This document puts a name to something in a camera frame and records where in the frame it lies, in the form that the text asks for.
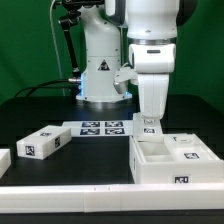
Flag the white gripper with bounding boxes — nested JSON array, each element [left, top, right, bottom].
[[138, 74, 169, 125]]

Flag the white door panel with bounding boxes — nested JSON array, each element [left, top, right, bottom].
[[164, 134, 218, 162], [133, 113, 163, 141]]

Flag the white cabinet body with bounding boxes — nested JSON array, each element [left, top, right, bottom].
[[129, 134, 224, 184]]

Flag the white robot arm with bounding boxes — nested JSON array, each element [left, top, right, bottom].
[[77, 0, 197, 121]]

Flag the white cabinet top block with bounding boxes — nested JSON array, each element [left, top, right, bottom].
[[16, 125, 71, 160]]

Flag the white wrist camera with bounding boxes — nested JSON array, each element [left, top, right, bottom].
[[114, 66, 138, 94]]

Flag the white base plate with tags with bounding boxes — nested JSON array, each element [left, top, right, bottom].
[[62, 120, 133, 137]]

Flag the white fence rail front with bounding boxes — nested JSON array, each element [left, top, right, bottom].
[[0, 183, 224, 213]]

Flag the white fence rail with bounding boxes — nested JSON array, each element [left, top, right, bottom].
[[0, 149, 11, 178], [0, 183, 224, 213]]

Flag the white cable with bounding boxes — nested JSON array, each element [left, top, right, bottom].
[[49, 0, 66, 97]]

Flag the black cable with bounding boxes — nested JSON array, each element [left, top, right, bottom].
[[13, 79, 83, 98]]

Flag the black camera stand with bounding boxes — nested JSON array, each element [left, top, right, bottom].
[[54, 0, 81, 103]]

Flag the white fence rail left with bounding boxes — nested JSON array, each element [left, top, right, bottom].
[[0, 149, 11, 178]]

